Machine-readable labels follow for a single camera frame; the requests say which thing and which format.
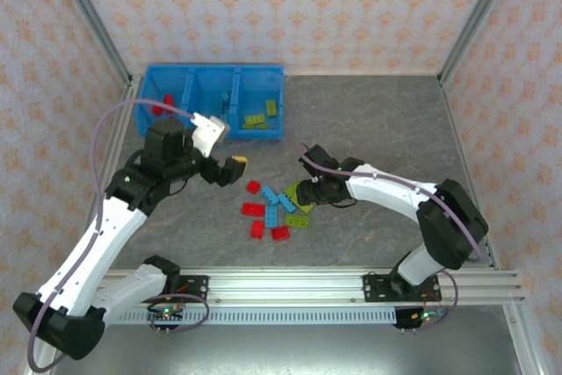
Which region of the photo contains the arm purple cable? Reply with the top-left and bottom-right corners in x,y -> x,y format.
26,97 -> 211,372
298,142 -> 489,333

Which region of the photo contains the controller board with LED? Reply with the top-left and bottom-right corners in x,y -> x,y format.
147,303 -> 185,324
394,304 -> 449,328

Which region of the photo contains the grey slotted cable duct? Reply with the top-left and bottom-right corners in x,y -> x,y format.
104,307 -> 399,326

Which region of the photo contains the aluminium frame strut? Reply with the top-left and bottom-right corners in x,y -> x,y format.
502,304 -> 548,375

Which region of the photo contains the thin aluminium frame rail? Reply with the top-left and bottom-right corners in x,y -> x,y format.
283,69 -> 443,79

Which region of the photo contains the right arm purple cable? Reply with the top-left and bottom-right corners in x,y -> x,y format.
298,142 -> 489,333

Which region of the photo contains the aluminium side frame rail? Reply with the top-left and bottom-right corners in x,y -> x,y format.
85,75 -> 144,218
438,76 -> 501,270

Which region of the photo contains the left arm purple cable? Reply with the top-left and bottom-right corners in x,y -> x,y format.
26,97 -> 211,372

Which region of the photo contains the grey metal panel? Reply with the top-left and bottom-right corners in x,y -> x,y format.
56,324 -> 528,375

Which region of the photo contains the aluminium frame post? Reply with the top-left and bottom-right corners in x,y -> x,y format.
46,0 -> 135,89
436,0 -> 523,86

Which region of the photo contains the wide aluminium mounting rail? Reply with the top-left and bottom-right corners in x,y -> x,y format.
103,267 -> 527,306

